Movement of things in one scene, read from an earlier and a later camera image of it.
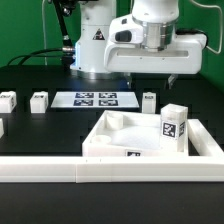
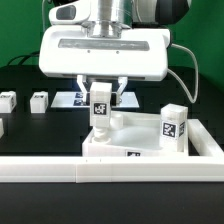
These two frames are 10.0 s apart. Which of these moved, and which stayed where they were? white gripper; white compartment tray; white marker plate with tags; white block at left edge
Moved: white gripper
Stayed: white marker plate with tags; white compartment tray; white block at left edge
